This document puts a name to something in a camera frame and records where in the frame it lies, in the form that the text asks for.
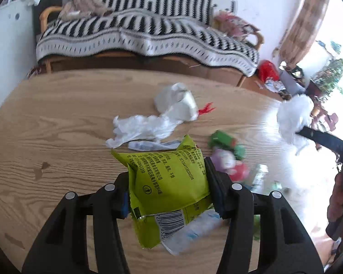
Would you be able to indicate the brown pink plush toy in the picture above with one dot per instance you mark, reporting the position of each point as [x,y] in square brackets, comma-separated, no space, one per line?
[85,7]

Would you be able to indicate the pile of floor clutter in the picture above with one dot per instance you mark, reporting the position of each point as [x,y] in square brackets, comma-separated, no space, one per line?
[285,82]

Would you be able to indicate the green snack wrapper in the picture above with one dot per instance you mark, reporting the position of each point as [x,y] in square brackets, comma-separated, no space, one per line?
[223,140]

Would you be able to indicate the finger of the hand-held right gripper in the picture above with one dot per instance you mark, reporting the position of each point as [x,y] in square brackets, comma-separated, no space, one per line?
[325,141]

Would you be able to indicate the black cabinet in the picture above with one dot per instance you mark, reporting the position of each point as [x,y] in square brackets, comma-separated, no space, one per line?
[44,20]

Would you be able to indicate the white tissue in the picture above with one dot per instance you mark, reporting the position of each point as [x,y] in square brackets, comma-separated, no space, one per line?
[293,114]

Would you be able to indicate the person's right hand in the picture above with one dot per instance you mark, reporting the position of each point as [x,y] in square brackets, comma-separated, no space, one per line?
[336,197]

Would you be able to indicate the white blue plastic wrapper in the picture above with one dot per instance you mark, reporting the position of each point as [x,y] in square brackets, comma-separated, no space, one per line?
[188,234]

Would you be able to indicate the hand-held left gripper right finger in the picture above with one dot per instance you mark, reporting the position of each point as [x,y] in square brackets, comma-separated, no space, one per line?
[217,194]

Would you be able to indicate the red plastic bag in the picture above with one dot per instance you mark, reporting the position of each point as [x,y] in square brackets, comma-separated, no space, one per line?
[268,70]

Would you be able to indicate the crumpled white paper bag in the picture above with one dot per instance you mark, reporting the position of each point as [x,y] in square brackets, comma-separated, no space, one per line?
[177,102]

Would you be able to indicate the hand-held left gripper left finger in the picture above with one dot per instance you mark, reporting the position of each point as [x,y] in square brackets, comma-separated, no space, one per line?
[124,205]

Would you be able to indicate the purple pink snack wrapper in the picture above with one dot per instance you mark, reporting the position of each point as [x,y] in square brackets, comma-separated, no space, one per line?
[225,162]

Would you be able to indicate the long white blue wrapper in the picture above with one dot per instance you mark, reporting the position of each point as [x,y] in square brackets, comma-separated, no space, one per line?
[148,145]

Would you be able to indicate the lime green snack packet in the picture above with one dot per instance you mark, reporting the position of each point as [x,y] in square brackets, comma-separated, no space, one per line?
[165,177]

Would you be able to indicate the flat white plastic bag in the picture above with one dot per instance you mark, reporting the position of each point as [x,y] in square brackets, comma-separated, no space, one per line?
[143,127]

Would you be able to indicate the pink printed bag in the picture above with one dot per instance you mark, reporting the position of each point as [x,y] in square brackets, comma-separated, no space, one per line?
[234,24]

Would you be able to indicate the brown checked curtain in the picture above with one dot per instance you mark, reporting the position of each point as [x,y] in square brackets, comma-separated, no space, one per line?
[305,22]

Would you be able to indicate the red ribbon scrap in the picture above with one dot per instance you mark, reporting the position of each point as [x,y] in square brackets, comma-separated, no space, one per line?
[205,110]

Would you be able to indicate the wooden sofa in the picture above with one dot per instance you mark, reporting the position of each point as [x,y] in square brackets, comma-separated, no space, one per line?
[171,62]

